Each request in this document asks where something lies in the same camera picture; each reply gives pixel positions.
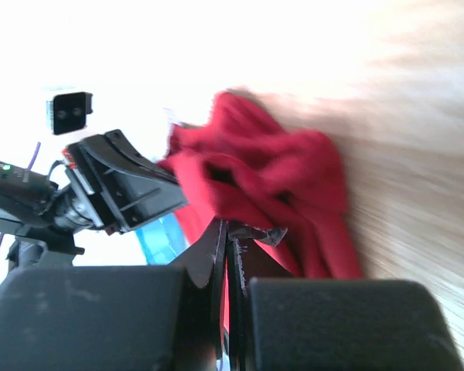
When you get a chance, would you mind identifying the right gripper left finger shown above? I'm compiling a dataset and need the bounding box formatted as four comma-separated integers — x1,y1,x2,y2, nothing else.
0,220,227,370

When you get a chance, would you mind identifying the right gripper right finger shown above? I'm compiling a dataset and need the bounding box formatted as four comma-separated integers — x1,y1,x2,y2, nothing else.
227,222,463,370

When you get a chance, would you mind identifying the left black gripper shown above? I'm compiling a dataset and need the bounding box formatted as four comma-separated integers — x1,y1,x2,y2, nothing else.
42,129,187,234

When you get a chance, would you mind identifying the dark red t shirt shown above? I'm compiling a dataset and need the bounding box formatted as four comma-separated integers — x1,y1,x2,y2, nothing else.
160,92,363,279

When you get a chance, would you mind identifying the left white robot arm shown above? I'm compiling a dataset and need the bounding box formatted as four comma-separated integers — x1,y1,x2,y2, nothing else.
0,130,188,271

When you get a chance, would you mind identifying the teal plastic bin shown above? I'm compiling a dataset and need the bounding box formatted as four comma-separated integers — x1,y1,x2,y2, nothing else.
135,213,189,265

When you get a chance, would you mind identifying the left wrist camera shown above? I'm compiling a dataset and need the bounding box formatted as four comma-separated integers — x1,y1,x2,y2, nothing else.
46,91,93,136

